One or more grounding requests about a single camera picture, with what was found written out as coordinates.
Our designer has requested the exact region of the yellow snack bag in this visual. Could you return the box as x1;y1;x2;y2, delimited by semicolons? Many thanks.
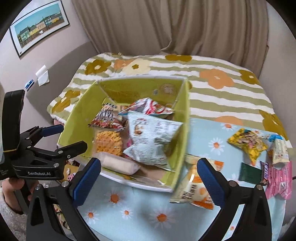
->
227;128;268;166

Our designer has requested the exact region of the green cardboard box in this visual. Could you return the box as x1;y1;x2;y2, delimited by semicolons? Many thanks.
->
58;75;190;192

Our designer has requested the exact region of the white paper on wall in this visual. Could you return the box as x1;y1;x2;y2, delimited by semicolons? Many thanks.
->
35;65;50;86

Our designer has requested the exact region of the orange ham bread packet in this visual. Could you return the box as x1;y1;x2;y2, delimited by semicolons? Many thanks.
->
170;154;214;210

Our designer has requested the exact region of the blue and cream snack bag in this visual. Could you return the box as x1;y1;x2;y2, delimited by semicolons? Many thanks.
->
267;134;290;170

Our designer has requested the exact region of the person's left hand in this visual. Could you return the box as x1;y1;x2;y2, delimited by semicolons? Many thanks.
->
2;178;40;212

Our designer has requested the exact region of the white translucent bun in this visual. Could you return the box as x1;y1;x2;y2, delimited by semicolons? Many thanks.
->
93;152;140;175

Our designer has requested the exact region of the framed city picture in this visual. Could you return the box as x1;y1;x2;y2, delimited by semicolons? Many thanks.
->
9;1;69;57

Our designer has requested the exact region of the dark green snack packet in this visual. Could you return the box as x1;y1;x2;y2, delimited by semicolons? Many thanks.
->
238;163;261;184

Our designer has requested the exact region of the blue wall sticker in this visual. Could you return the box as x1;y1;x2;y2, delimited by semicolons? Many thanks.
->
25;79;35;91

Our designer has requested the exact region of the pale green printed snack bag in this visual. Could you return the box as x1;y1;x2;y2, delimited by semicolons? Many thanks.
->
123;111;183;171

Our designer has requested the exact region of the clear-wrapped orange noodle snack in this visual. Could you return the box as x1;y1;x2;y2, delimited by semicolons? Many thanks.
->
93;131;123;156

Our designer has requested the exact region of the green striped floral quilt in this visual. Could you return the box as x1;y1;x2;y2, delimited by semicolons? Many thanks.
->
47;53;287;137

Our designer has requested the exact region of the white fleece sleeve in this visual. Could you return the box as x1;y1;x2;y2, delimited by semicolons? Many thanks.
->
0;188;27;240

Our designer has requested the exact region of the red black snack packet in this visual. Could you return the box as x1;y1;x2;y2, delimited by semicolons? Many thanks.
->
88;103;126;130

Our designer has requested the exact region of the brown chocolate bar wrapper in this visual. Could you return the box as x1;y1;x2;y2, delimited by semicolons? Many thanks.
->
260;162;269;186

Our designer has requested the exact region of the pink snack bag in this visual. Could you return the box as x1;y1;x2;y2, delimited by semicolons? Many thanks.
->
265;162;292;200

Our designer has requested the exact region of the beige curtain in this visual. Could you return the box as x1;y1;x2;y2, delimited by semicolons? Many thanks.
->
73;0;268;76

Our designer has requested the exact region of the red and white snack bag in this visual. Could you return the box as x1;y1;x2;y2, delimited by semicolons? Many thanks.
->
118;97;175;118

